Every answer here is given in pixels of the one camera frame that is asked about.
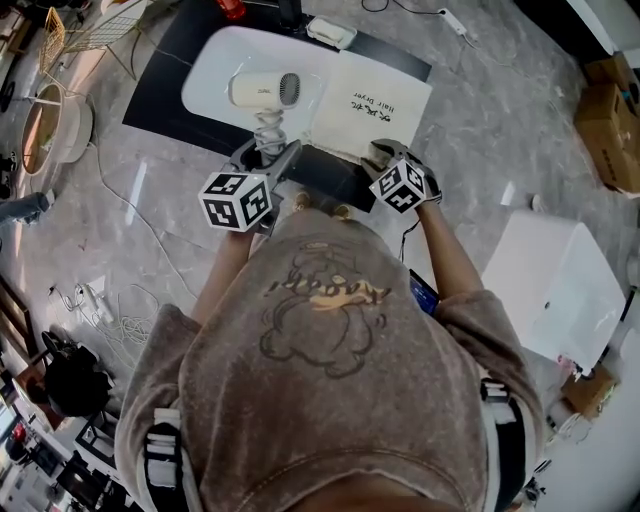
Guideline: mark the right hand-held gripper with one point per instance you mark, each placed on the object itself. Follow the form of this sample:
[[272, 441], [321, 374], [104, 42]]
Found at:
[[400, 187]]

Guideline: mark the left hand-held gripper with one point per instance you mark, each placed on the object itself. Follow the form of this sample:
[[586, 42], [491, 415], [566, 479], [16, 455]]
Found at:
[[235, 202]]

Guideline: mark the white cloth bag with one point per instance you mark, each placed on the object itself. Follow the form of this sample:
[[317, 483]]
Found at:
[[365, 105]]

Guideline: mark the cream white hair dryer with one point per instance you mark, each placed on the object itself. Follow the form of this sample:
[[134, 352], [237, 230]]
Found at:
[[255, 90]]

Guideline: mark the person's right forearm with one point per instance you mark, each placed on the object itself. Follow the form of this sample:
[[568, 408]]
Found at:
[[450, 255]]

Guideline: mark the person's left forearm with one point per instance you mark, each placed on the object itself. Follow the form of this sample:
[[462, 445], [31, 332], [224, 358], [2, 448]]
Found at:
[[220, 280]]

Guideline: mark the person's left shoe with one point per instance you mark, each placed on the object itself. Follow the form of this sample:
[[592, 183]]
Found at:
[[303, 201]]

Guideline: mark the person's shoe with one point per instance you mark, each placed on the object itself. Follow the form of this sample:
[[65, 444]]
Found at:
[[303, 201], [341, 211]]

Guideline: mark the person's right shoe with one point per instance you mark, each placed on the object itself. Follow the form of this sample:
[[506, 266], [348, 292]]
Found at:
[[341, 211]]

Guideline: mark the white sink basin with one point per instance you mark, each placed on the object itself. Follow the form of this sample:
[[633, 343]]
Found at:
[[215, 65]]

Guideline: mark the black vanity cabinet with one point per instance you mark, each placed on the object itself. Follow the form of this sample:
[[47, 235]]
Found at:
[[165, 100]]

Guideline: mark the white soap dish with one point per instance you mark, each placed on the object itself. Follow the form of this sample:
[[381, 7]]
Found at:
[[330, 31]]

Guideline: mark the black faucet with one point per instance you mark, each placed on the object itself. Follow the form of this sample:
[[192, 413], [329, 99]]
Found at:
[[290, 12]]

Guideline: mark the phone with blue screen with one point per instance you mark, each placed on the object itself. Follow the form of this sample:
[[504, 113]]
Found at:
[[424, 292]]

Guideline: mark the white power strip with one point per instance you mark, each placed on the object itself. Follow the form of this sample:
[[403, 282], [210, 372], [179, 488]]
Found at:
[[97, 302], [452, 20]]

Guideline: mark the red bottle white cap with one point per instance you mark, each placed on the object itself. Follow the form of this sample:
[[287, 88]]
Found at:
[[231, 7]]

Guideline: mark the white bathtub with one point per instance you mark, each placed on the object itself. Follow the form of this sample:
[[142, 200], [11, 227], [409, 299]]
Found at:
[[555, 295]]

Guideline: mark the large cardboard box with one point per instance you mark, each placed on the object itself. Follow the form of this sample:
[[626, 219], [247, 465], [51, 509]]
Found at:
[[610, 135]]

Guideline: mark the small cardboard box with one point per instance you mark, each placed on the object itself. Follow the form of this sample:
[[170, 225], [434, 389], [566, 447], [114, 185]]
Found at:
[[590, 392], [607, 70]]

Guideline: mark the brown printed t-shirt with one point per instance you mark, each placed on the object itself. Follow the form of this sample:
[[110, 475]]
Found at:
[[325, 390]]

